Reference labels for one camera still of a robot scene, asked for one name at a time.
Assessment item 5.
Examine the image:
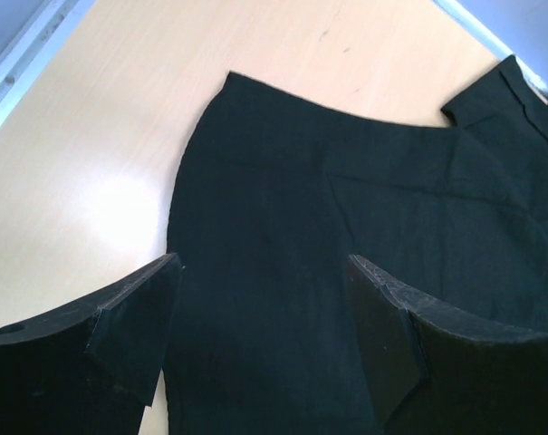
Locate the black long sleeve shirt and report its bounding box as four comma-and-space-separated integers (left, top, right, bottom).
163, 57, 548, 434

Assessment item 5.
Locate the aluminium table frame rail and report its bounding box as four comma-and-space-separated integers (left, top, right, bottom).
0, 0, 94, 127

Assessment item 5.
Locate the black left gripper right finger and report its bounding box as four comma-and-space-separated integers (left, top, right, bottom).
347, 255, 548, 434

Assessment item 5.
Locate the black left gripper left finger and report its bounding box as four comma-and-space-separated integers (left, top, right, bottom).
0, 254, 181, 434

